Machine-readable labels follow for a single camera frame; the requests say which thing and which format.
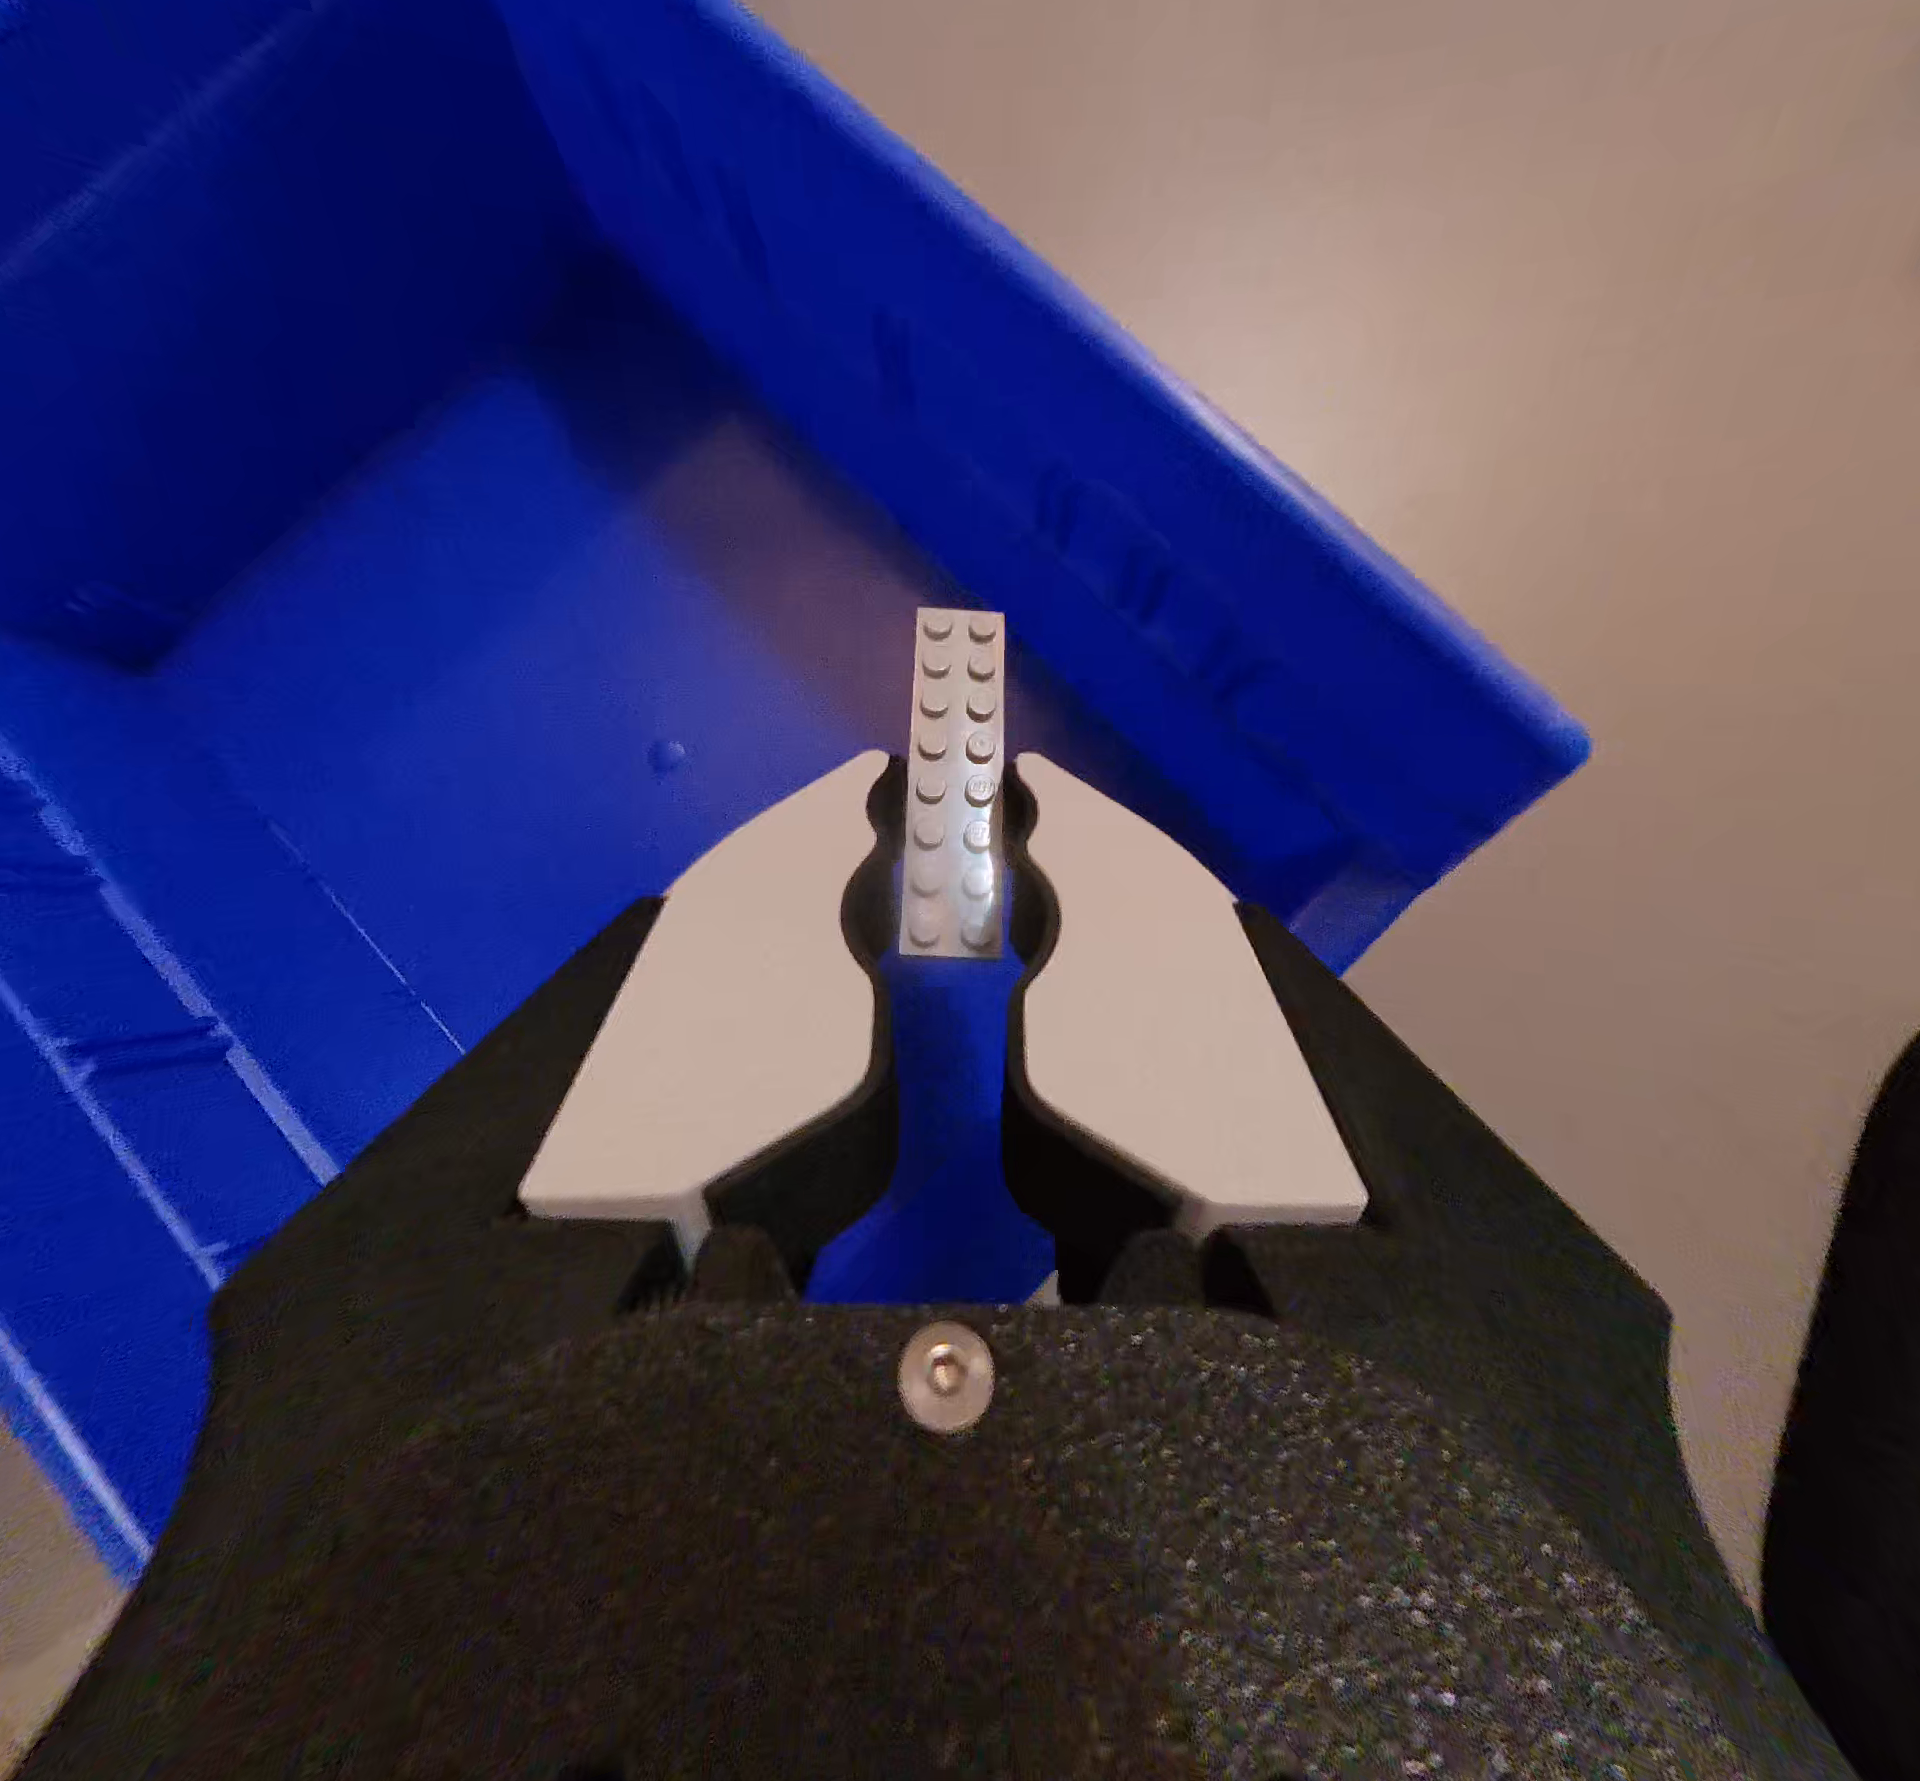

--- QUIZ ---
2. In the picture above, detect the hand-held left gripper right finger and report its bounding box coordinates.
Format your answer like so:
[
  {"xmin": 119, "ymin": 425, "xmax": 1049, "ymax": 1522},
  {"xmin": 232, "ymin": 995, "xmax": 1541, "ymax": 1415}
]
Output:
[{"xmin": 1005, "ymin": 755, "xmax": 1369, "ymax": 1234}]

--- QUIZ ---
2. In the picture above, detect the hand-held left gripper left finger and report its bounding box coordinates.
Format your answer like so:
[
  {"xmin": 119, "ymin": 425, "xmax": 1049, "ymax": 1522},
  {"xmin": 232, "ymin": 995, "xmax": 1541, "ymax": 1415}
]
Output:
[{"xmin": 516, "ymin": 750, "xmax": 898, "ymax": 1234}]

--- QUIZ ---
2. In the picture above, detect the light grey long lego plate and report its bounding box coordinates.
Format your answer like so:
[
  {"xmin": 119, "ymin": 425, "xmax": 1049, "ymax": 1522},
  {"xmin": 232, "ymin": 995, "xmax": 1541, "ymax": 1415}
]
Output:
[{"xmin": 897, "ymin": 602, "xmax": 1009, "ymax": 964}]

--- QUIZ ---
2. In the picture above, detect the blue plastic storage bin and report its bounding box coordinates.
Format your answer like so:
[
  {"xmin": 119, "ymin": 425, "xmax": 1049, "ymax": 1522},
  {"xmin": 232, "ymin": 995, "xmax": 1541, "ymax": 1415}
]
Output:
[{"xmin": 0, "ymin": 0, "xmax": 1591, "ymax": 1587}]

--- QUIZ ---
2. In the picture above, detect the black office chair seat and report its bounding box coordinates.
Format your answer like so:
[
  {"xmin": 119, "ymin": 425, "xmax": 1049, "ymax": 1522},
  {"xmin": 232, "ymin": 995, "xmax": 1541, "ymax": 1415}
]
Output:
[{"xmin": 1759, "ymin": 1024, "xmax": 1920, "ymax": 1781}]

